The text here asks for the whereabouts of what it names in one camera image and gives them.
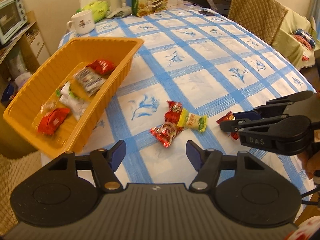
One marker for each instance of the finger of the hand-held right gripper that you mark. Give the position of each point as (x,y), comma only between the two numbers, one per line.
(247,116)
(250,125)

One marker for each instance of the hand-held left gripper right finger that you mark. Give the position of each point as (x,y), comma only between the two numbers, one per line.
(193,152)

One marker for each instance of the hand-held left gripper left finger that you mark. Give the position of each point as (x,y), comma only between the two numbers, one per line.
(118,152)

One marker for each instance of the red snack packet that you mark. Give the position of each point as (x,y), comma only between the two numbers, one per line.
(53,121)
(226,117)
(102,66)
(165,133)
(173,110)

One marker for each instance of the yellow green snack packet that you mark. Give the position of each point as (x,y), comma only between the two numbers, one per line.
(193,121)

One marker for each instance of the white green snack packet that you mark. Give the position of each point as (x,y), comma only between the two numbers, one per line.
(72,100)

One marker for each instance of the silver dark snack packet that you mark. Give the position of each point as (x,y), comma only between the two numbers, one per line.
(88,80)

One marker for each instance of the clear snack wrapper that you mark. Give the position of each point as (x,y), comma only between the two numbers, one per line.
(47,105)

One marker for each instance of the orange plastic tray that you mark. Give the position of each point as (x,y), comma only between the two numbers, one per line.
(37,80)

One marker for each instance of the person's right hand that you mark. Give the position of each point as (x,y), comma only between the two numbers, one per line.
(309,165)

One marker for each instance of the blue checked tablecloth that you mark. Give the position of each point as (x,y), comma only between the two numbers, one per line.
(200,67)

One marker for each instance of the beige sofa cover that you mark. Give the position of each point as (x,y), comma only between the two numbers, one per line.
(287,42)

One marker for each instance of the person's patterned clothing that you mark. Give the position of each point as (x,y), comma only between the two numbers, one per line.
(306,230)

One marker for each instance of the blue red cushion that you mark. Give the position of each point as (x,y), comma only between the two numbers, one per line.
(305,41)

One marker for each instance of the quilted chair cover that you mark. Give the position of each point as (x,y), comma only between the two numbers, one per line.
(257,12)
(15,177)

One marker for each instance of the wooden shelf unit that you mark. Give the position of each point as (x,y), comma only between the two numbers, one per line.
(15,140)

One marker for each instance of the black round coaster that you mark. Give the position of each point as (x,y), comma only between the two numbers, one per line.
(206,12)

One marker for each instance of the purple white bag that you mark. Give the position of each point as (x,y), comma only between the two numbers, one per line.
(22,79)

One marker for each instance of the blue white card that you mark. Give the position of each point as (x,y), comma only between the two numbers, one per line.
(189,4)

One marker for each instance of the white mug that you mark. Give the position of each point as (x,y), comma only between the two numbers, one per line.
(83,22)

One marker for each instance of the large white bag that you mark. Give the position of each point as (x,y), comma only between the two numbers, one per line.
(17,63)

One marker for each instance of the white drawer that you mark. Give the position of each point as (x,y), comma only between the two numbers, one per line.
(37,43)

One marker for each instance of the grey cloth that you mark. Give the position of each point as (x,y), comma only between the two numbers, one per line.
(120,12)

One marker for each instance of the green tissue pack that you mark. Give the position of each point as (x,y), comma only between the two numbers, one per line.
(96,8)

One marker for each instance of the light blue toaster oven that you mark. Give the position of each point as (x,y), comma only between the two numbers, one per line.
(11,20)

